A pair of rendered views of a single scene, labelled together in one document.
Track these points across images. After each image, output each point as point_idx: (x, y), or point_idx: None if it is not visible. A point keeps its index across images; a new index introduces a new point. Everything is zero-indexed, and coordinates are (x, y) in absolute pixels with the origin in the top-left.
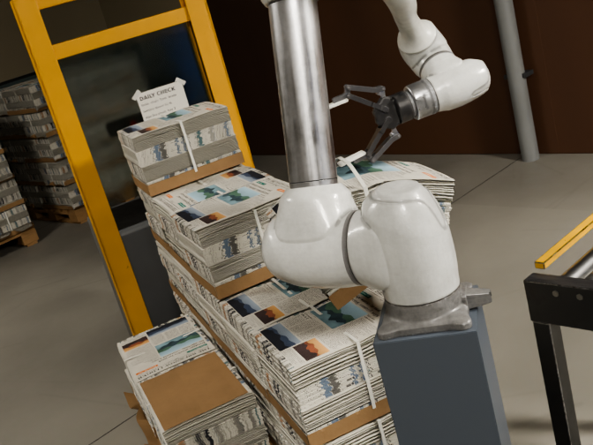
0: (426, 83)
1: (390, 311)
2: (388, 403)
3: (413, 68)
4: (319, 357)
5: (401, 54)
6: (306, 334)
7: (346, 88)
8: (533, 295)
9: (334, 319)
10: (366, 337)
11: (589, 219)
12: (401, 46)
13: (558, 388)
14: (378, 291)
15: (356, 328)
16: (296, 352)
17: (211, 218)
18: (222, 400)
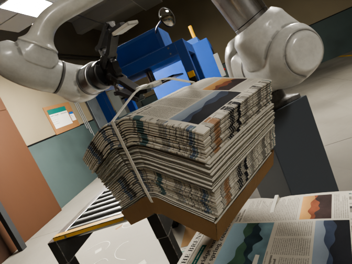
0: None
1: (283, 91)
2: (318, 130)
3: (52, 68)
4: (317, 193)
5: (39, 54)
6: (300, 230)
7: (114, 22)
8: (161, 216)
9: (257, 236)
10: (266, 198)
11: (80, 228)
12: (45, 43)
13: None
14: (191, 248)
15: (260, 211)
16: (333, 208)
17: None
18: None
